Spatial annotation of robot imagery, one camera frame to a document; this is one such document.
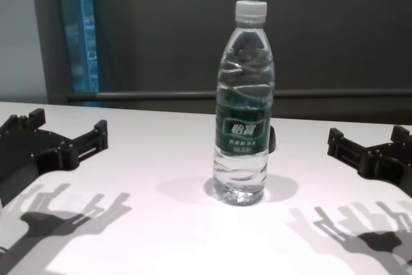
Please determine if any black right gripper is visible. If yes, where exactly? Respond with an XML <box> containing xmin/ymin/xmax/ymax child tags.
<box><xmin>327</xmin><ymin>125</ymin><xmax>412</xmax><ymax>197</ymax></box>

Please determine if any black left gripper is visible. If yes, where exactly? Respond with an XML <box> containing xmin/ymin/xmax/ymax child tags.
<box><xmin>0</xmin><ymin>108</ymin><xmax>109</xmax><ymax>197</ymax></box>

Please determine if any clear water bottle green label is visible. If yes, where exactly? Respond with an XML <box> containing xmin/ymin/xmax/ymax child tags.
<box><xmin>212</xmin><ymin>0</ymin><xmax>275</xmax><ymax>205</ymax></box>

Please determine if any grey handrail bar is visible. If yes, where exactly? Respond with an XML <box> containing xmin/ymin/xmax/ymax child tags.
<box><xmin>66</xmin><ymin>90</ymin><xmax>412</xmax><ymax>102</ymax></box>

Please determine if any green YES button black base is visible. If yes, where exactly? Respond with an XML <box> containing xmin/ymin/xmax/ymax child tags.
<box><xmin>268</xmin><ymin>126</ymin><xmax>277</xmax><ymax>154</ymax></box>

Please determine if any blue glass window strip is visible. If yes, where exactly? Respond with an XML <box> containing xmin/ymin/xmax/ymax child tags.
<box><xmin>59</xmin><ymin>0</ymin><xmax>100</xmax><ymax>93</ymax></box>

